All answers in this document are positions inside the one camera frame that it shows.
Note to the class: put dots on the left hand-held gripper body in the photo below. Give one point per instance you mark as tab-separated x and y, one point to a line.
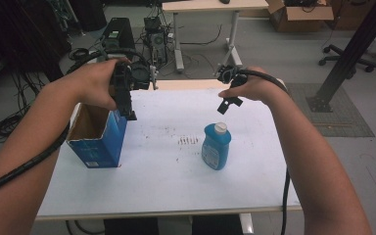
138	76

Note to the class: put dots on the person's right hand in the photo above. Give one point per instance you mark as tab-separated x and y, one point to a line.
261	88

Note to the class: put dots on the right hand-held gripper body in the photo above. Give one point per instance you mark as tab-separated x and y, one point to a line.
230	75

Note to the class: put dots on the black metal stand post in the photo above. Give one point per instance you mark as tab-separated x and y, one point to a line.
349	55

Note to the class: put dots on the grey floor mat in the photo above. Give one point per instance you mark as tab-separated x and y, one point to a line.
342	120

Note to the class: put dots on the person's left hand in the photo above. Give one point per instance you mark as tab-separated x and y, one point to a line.
94	84

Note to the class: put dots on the black office chair base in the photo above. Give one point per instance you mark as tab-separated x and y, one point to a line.
342	58

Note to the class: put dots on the blue bottle with white cap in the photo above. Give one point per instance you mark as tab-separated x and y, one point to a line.
215	150

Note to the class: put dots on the brown cardboard box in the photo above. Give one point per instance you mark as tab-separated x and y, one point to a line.
303	16

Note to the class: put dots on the light wooden desk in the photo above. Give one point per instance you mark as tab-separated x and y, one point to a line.
209	5

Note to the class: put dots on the computer tower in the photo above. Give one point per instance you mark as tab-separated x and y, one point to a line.
156	42

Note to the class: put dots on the blue cardboard box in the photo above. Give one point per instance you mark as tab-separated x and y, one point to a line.
103	143

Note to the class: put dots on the black device with green label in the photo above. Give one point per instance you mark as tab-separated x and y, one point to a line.
119	36

